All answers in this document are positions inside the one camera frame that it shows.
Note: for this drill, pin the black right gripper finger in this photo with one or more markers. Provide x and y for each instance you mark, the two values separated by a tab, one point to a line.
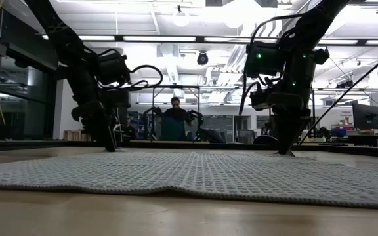
297	132
284	139

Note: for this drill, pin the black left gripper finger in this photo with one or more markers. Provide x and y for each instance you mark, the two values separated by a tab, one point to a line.
113	137
105	139

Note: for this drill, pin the grey waffle microfiber towel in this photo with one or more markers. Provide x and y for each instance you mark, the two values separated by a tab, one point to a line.
189	173

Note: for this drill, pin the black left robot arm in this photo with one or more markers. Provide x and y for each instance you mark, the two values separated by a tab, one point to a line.
64	39

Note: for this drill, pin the black background robot arm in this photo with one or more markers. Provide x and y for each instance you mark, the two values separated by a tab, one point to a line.
151	114
195	118

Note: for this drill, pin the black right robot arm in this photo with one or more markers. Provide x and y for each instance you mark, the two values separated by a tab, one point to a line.
317	19

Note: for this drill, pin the person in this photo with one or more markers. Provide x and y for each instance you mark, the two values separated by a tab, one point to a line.
128	131
176	109

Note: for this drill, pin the grey mesh office chair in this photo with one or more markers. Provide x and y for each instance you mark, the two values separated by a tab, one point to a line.
246	136

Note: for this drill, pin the blue box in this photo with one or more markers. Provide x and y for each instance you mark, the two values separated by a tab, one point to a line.
339	132

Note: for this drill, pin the teal cloth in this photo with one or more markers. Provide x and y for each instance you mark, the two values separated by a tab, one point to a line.
173	129

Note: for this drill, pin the black background desk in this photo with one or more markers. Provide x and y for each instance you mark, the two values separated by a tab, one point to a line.
366	139

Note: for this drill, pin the black computer monitor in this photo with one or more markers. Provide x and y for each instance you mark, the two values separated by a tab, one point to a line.
366	116

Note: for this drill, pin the round white ceiling lamp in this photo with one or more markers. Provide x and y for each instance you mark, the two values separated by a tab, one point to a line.
180	19

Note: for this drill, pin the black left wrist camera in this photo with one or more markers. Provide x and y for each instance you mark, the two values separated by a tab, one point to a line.
118	101

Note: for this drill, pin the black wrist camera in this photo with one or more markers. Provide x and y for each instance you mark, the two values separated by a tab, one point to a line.
259	100
118	101

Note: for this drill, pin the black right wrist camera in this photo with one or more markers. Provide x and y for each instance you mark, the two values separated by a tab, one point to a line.
259	100

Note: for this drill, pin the black dome ceiling camera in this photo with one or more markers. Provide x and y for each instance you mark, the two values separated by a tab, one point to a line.
202	59

